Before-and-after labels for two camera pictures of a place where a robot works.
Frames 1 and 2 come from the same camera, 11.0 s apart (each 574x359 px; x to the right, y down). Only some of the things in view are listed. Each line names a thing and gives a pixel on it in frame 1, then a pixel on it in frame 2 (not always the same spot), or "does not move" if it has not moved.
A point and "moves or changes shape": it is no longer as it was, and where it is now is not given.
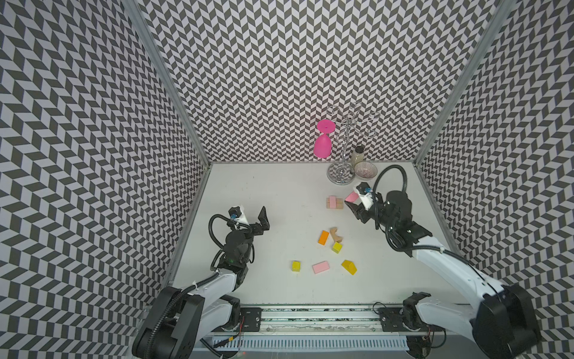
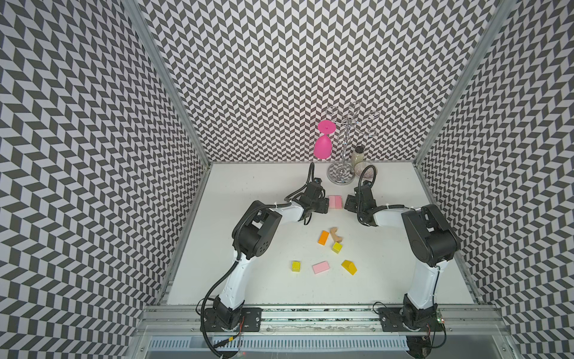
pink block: [352, 197] moves or changes shape
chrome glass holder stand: [343, 173] does not move
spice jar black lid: [358, 155] does not move
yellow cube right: [337, 247] does not move
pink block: [321, 267] does not move
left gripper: [262, 218] -> [324, 206]
